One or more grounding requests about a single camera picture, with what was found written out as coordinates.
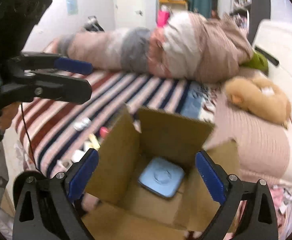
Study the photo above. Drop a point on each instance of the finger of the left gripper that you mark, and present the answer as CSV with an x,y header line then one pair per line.
x,y
38,61
46,86

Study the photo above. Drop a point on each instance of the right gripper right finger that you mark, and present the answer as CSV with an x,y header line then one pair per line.
x,y
258,220

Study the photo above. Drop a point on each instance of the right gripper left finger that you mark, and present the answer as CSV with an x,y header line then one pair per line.
x,y
45,206

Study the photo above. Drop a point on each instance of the white contact lens case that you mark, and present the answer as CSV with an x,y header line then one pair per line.
x,y
82,124

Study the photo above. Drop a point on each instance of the blue square box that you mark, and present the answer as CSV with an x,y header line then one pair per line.
x,y
162,177

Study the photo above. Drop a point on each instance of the striped plush blanket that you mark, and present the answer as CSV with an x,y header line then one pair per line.
x,y
45,132

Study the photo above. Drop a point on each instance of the white rounded bottle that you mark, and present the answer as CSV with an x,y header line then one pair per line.
x,y
77,156

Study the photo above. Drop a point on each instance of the beige ribbed pillow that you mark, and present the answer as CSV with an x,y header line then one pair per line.
x,y
263,147

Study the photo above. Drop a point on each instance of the white yellow rectangular box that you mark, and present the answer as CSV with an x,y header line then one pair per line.
x,y
91,142

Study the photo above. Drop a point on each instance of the pink cone-shaped object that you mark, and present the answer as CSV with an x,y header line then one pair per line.
x,y
104,131

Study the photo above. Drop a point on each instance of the brown cardboard box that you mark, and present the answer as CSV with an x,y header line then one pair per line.
x,y
127,209

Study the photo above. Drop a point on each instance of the white door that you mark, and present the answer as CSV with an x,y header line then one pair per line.
x,y
130,13

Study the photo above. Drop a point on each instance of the tan plush dog toy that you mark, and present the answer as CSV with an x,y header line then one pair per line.
x,y
261,97

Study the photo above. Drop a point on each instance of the green plush toy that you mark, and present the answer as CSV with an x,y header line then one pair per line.
x,y
258,62

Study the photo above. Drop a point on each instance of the rolled beige grey quilt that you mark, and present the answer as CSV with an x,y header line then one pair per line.
x,y
189,46

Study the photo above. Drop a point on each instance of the yellow shelf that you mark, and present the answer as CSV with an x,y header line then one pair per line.
x,y
174,5

